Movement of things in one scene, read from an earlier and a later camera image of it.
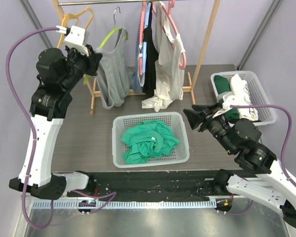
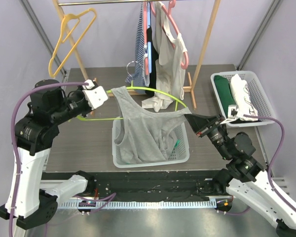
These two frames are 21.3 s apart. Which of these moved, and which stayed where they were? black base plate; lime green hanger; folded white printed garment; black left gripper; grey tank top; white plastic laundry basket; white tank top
Moved: grey tank top; black left gripper; lime green hanger
Stayed: folded white printed garment; black base plate; white tank top; white plastic laundry basket
